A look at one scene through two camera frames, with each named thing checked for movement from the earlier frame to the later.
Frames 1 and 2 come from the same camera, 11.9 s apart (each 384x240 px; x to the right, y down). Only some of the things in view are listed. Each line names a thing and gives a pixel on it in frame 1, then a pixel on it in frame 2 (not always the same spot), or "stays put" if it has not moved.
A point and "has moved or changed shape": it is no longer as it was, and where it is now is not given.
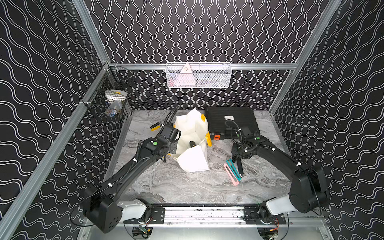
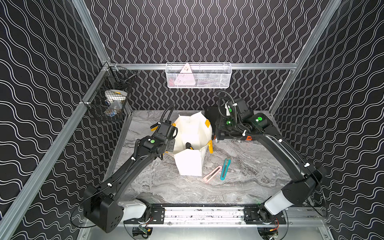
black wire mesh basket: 110,98 stays put
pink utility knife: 234,181 -> 212,174
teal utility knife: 234,169 -> 227,163
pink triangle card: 185,77 stays put
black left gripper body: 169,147 stays put
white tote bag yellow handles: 192,147 has moved or changed shape
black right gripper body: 238,150 -> 228,124
